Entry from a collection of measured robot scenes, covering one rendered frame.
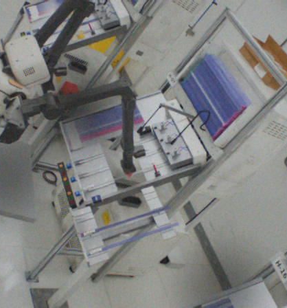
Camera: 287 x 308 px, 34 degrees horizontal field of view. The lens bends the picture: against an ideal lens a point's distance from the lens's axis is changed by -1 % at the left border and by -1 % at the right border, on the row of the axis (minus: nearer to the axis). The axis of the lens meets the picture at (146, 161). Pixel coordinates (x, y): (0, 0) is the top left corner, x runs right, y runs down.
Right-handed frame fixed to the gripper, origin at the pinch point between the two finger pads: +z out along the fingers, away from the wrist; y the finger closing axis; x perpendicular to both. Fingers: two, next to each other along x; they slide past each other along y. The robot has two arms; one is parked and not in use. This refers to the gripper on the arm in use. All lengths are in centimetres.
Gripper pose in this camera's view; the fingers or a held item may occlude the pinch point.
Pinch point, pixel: (128, 174)
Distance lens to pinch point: 279.5
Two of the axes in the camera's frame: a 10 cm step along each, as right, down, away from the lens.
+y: -3.3, -7.2, 6.0
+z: 0.1, 6.4, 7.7
